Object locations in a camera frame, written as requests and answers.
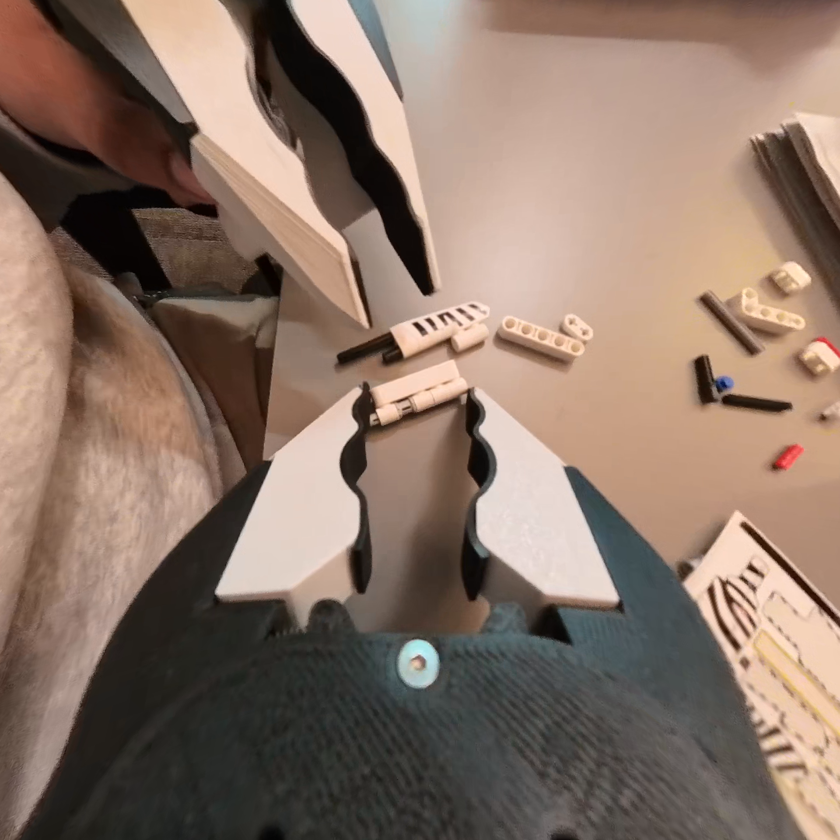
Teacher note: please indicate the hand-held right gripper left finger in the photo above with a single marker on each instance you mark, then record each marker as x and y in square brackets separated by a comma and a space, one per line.
[289, 525]

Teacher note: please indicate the person's left hand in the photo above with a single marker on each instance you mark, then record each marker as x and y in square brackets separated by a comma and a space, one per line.
[52, 79]

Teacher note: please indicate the white five-hole lego beam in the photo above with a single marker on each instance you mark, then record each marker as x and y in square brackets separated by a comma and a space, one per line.
[531, 346]

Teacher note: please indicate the lego instruction booklet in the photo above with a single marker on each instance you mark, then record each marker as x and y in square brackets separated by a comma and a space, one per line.
[814, 170]

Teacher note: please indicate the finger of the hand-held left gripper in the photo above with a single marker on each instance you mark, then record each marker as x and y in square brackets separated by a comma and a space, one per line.
[325, 16]
[216, 65]

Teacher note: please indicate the grey fabric chair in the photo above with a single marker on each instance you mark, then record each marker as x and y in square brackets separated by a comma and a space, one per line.
[197, 243]

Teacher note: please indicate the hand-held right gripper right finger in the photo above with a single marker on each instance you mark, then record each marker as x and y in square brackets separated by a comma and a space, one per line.
[538, 525]

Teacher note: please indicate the white part with black axle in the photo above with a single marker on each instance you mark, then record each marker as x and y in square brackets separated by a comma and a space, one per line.
[410, 338]

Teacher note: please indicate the white lego beam assembly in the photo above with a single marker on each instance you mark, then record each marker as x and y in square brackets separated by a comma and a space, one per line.
[413, 387]

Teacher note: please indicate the long black lego axle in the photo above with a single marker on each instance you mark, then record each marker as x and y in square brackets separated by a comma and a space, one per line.
[361, 349]

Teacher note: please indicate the white angled lego beam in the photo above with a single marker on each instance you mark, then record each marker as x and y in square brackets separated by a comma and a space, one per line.
[768, 326]

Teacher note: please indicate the black lego pin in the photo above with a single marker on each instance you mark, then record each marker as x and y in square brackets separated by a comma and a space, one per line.
[754, 401]

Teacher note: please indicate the small red lego piece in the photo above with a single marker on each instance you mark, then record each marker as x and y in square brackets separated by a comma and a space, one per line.
[828, 346]

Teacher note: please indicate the blue lego pin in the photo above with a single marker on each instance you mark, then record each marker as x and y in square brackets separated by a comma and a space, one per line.
[723, 384]

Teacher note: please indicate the black lego connector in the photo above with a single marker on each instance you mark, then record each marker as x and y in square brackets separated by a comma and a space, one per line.
[704, 380]

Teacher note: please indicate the striped sticker sheet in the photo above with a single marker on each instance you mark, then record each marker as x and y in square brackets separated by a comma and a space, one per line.
[774, 623]

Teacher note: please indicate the small white two-hole connector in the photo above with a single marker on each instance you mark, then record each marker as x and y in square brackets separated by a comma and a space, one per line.
[577, 337]

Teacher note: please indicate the short black lego axle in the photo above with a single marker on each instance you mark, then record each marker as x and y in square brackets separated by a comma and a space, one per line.
[392, 356]

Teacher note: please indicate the dark grey lego axle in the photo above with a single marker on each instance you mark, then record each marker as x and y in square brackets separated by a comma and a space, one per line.
[732, 323]

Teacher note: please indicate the red lego pin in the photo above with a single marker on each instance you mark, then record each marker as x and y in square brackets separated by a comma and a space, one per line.
[787, 457]

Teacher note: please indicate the white lego cylinder piece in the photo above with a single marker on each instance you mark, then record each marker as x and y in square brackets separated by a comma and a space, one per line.
[469, 337]

